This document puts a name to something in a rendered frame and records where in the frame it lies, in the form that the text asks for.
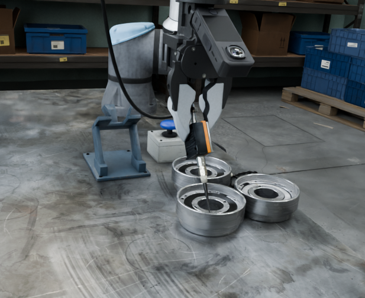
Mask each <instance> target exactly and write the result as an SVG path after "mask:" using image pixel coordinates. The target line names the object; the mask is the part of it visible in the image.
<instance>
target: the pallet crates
mask: <svg viewBox="0 0 365 298"><path fill-rule="evenodd" d="M330 29H331V34H330V41H329V45H328V46H306V47H307V48H306V52H305V53H306V55H305V62H304V66H303V72H302V73H303V75H302V81H301V86H296V87H295V88H294V87H288V88H283V90H282V99H281V101H282V102H286V103H288V104H291V105H293V106H296V107H298V108H301V109H304V110H307V111H309V112H312V113H315V114H318V115H320V116H323V117H326V118H328V119H331V120H334V121H337V122H339V123H342V124H344V125H347V126H349V127H352V128H355V129H358V130H360V131H363V132H365V121H364V123H363V125H361V124H358V123H356V122H353V121H350V120H347V119H344V118H342V117H339V116H336V114H337V111H340V112H343V113H346V114H349V115H352V116H355V117H358V118H361V119H363V120H365V30H362V29H358V28H330ZM345 30H347V31H345ZM317 48H323V49H322V50H320V49H317ZM298 95H300V96H303V98H304V99H306V100H308V101H311V102H315V103H317V104H320V106H319V109H316V108H313V107H311V106H308V105H305V104H302V103H300V102H298Z"/></svg>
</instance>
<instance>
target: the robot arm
mask: <svg viewBox="0 0 365 298"><path fill-rule="evenodd" d="M214 4H215V5H226V4H227V0H170V13H169V18H168V19H166V20H165V21H164V22H163V29H155V26H154V24H153V23H152V22H135V23H128V24H120V25H115V26H113V27H112V28H111V29H110V31H109V32H110V36H111V42H112V47H113V51H114V55H115V60H116V63H117V67H118V71H119V74H120V76H121V79H122V82H123V84H124V87H125V89H126V91H127V93H128V94H129V96H130V98H131V99H132V101H133V102H134V103H135V104H136V105H137V106H138V107H139V108H140V109H141V110H142V111H144V112H146V113H148V114H151V115H154V114H155V113H156V112H157V102H156V98H155V95H154V91H153V87H152V84H151V81H152V74H160V75H168V77H167V88H168V91H169V95H170V97H169V98H168V102H167V107H168V110H169V111H170V113H171V115H172V116H173V120H174V123H175V127H176V131H177V133H178V135H179V137H180V139H181V140H182V141H183V142H186V141H187V139H188V136H189V134H190V127H189V123H190V120H191V117H192V116H191V112H190V109H191V105H192V104H193V102H194V100H195V95H196V92H195V91H194V90H193V89H192V88H191V87H190V86H189V85H188V81H189V82H191V83H194V82H195V81H196V79H206V80H205V87H204V88H203V91H202V94H201V95H200V96H199V107H200V109H201V111H202V112H203V116H204V121H205V122H208V127H209V133H211V132H212V130H213V129H214V127H215V125H216V123H217V121H218V119H219V117H220V115H221V112H222V110H223V109H224V107H225V104H226V102H227V99H228V96H229V94H230V90H231V86H232V77H247V75H248V73H249V71H250V69H251V67H252V66H253V64H254V59H253V58H252V56H251V54H250V52H249V51H248V49H247V47H246V45H245V44H244V42H243V40H242V38H241V37H240V35H239V33H238V31H237V30H236V28H235V26H234V24H233V23H232V21H231V19H230V18H229V16H228V14H227V12H226V10H225V9H224V8H214ZM105 104H114V105H115V108H116V110H117V116H119V117H126V115H127V112H128V108H129V107H130V103H129V102H128V101H127V98H126V97H125V95H124V94H123V92H122V89H121V87H120V85H119V83H118V79H117V77H116V74H115V70H114V67H113V64H112V60H111V55H110V52H108V84H107V86H106V89H105V93H104V96H103V98H102V102H101V109H102V107H103V106H104V105H105Z"/></svg>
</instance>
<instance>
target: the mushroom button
mask: <svg viewBox="0 0 365 298"><path fill-rule="evenodd" d="M160 127H161V128H163V129H166V130H167V134H172V133H173V130H174V129H176V127H175V123H174V120H164V121H162V122H161V123H160Z"/></svg>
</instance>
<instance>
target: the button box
mask: <svg viewBox="0 0 365 298"><path fill-rule="evenodd" d="M147 151H148V153H149V154H150V155H151V156H152V157H153V158H154V159H155V160H156V161H157V163H168V162H173V161H174V160H175V159H177V158H179V157H183V156H186V148H185V142H183V141H182V140H181V139H180V137H179V135H178V133H177V131H176V129H174V130H173V133H172V134H167V130H158V131H148V138H147Z"/></svg>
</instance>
